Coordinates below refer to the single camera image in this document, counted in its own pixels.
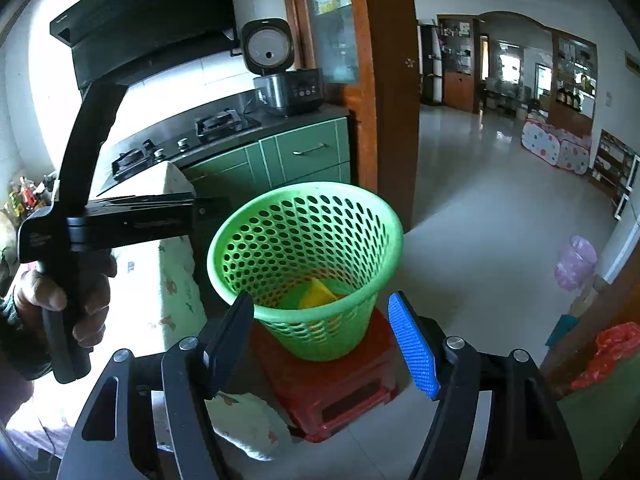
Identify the black rice cooker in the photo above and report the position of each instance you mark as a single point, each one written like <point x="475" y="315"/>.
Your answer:
<point x="268" y="53"/>

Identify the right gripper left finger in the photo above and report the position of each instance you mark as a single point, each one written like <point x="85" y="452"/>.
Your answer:
<point x="194" y="371"/>

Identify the green kitchen cabinet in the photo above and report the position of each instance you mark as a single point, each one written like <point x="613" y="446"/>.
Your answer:
<point x="319" y="152"/>

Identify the person's left hand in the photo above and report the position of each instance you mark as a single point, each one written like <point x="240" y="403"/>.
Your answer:
<point x="34" y="293"/>

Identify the red plastic bag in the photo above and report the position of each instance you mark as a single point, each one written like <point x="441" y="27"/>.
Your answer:
<point x="619" y="342"/>

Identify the black gas stove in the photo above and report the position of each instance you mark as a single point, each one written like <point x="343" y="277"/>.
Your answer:
<point x="173" y="137"/>

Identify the condiment bottles group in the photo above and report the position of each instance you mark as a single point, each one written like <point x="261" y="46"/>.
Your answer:
<point x="26" y="195"/>

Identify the red plastic stool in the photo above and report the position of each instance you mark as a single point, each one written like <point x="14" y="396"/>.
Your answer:
<point x="323" y="397"/>

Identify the pink plastic bag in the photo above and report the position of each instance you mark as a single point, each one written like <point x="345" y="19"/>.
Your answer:
<point x="576" y="263"/>

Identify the yellow trash in basket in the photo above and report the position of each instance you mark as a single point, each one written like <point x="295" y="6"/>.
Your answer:
<point x="316" y="294"/>

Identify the wooden glass door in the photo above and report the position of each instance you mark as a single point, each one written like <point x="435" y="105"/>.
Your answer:
<point x="367" y="53"/>

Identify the black range hood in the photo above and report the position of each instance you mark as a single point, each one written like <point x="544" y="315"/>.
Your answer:
<point x="126" y="41"/>

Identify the green perforated waste basket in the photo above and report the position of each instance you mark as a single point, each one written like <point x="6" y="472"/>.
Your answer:
<point x="271" y="247"/>

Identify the polka dot play tent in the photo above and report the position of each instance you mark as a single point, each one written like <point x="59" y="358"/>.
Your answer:
<point x="557" y="147"/>

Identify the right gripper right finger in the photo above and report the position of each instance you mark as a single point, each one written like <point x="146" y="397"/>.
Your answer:
<point x="447" y="370"/>

